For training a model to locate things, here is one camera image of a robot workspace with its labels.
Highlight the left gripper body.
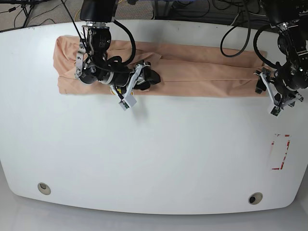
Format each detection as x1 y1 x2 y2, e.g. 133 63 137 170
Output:
254 67 304 108

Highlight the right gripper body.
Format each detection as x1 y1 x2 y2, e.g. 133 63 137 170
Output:
105 61 151 100

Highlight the peach orange t-shirt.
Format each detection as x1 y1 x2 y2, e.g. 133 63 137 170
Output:
53 36 264 97

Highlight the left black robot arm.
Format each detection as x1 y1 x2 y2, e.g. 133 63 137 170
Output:
253 0 308 115

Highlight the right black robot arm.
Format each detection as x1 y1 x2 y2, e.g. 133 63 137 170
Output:
75 0 161 103

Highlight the red tape rectangle marking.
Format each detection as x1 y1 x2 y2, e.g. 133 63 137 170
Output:
269 134 291 170

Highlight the black tripod stand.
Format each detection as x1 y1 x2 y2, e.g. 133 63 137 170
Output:
0 0 52 28

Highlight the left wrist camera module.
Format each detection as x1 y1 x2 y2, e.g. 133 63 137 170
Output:
268 105 282 117

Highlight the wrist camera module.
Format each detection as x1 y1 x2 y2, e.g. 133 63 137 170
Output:
118 95 137 111
268 105 282 117

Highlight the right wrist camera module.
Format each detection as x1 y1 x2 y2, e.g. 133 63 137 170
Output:
118 95 137 111

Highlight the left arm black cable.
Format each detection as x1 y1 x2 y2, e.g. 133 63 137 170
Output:
220 0 282 70

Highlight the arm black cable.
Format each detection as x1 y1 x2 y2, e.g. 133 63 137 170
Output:
220 0 282 70
60 0 137 73

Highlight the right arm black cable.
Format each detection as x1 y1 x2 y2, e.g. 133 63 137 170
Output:
60 0 137 73

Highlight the right table cable grommet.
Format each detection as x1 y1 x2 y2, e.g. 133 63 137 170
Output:
248 192 263 205

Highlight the table cable grommet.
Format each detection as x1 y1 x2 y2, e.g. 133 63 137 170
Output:
38 182 51 195
248 192 263 205

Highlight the left table cable grommet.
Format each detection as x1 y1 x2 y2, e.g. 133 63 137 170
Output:
38 182 51 195

